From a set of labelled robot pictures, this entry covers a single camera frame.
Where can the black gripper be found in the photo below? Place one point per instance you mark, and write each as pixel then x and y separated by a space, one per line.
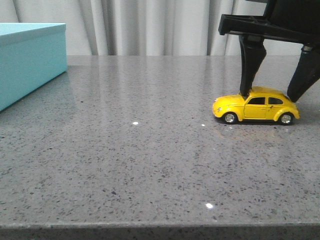
pixel 295 21

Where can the yellow toy beetle car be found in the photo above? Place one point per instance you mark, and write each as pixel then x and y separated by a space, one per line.
pixel 261 104

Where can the light blue box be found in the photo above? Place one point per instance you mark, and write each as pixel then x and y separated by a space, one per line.
pixel 31 54

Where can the grey curtain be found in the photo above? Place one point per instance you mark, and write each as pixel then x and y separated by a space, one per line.
pixel 137 27

